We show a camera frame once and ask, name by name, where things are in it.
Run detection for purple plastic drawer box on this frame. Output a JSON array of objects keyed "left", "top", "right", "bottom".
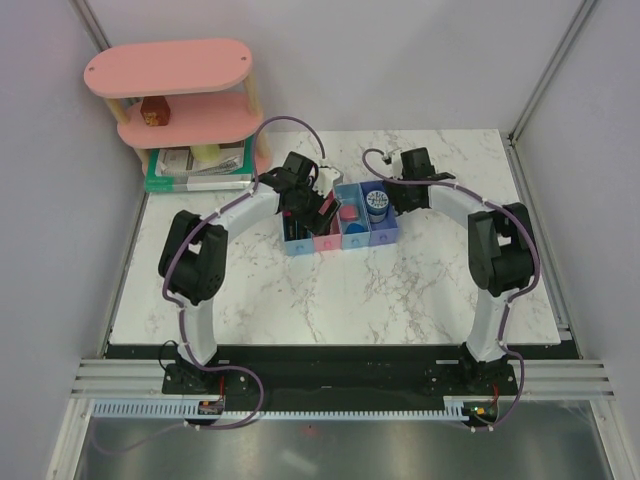
[{"left": 360, "top": 181, "right": 399, "bottom": 247}]

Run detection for pink three-tier wooden shelf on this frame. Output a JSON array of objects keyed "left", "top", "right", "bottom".
[{"left": 83, "top": 38, "right": 272, "bottom": 172}]

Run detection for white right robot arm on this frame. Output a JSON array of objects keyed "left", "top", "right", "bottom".
[{"left": 382, "top": 147, "right": 540, "bottom": 394}]

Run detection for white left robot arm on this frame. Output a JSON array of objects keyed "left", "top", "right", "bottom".
[{"left": 158, "top": 152, "right": 343, "bottom": 393}]

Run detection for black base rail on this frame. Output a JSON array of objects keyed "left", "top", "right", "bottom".
[{"left": 106, "top": 341, "right": 579, "bottom": 411}]

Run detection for spiral notebook with papers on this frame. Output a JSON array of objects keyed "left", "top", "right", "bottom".
[{"left": 153, "top": 145, "right": 244, "bottom": 177}]

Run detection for green and white book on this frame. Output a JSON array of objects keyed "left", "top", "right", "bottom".
[{"left": 145, "top": 136, "right": 253, "bottom": 193}]

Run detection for blue round cleaning gel jar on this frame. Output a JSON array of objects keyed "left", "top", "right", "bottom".
[{"left": 364, "top": 189, "right": 390, "bottom": 224}]

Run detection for pink and grey eraser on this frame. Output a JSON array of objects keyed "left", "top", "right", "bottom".
[{"left": 339, "top": 204, "right": 359, "bottom": 223}]

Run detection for brown printed box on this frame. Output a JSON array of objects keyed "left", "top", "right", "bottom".
[{"left": 140, "top": 96, "right": 171, "bottom": 127}]

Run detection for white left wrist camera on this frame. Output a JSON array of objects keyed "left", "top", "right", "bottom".
[{"left": 313, "top": 164, "right": 344, "bottom": 197}]

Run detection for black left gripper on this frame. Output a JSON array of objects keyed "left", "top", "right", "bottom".
[{"left": 287, "top": 181, "right": 341, "bottom": 238}]

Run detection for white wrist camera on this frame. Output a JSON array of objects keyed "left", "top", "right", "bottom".
[
  {"left": 313, "top": 164, "right": 344, "bottom": 197},
  {"left": 382, "top": 149, "right": 402, "bottom": 166}
]

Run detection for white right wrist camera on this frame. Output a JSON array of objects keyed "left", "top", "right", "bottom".
[{"left": 382, "top": 149, "right": 402, "bottom": 166}]

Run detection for blue cap black highlighter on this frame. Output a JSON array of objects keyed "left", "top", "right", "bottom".
[{"left": 295, "top": 221, "right": 310, "bottom": 240}]

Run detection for pale yellow cup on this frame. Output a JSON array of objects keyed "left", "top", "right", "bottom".
[{"left": 190, "top": 144, "right": 220, "bottom": 163}]

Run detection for pink cap black highlighter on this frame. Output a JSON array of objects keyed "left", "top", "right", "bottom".
[{"left": 283, "top": 212, "right": 296, "bottom": 241}]

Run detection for pink plastic drawer box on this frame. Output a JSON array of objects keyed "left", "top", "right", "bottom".
[{"left": 312, "top": 213, "right": 342, "bottom": 252}]

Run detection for aluminium frame profile rails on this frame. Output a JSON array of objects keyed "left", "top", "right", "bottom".
[{"left": 71, "top": 359, "right": 614, "bottom": 401}]

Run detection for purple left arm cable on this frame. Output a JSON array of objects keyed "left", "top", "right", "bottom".
[{"left": 92, "top": 115, "right": 327, "bottom": 456}]

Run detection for blue and grey eraser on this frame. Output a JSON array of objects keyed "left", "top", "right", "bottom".
[{"left": 345, "top": 223, "right": 367, "bottom": 235}]

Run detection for light blue end drawer box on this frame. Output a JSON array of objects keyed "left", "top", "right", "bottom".
[{"left": 282, "top": 212, "right": 315, "bottom": 256}]

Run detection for white cable comb strip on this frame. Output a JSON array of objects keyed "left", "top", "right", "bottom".
[{"left": 92, "top": 398, "right": 484, "bottom": 421}]

